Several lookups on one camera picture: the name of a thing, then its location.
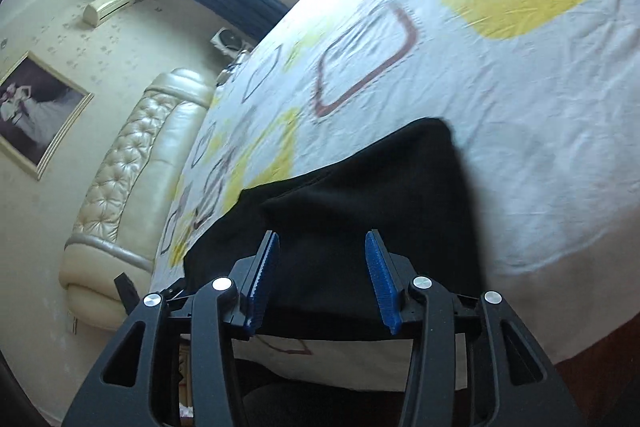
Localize black pants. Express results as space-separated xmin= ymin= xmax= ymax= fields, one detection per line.
xmin=183 ymin=118 xmax=485 ymax=341

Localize cream tufted leather headboard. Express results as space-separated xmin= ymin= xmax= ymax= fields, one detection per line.
xmin=58 ymin=68 xmax=214 ymax=331

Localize small white desk fan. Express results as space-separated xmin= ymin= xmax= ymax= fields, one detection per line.
xmin=209 ymin=27 xmax=253 ymax=60

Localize patterned white bed sheet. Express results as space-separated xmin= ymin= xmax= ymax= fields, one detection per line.
xmin=151 ymin=0 xmax=639 ymax=362

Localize framed wall picture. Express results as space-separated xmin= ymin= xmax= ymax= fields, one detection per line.
xmin=1 ymin=51 xmax=93 ymax=180

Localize white wall air conditioner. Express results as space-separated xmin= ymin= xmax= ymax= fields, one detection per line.
xmin=82 ymin=0 xmax=136 ymax=28

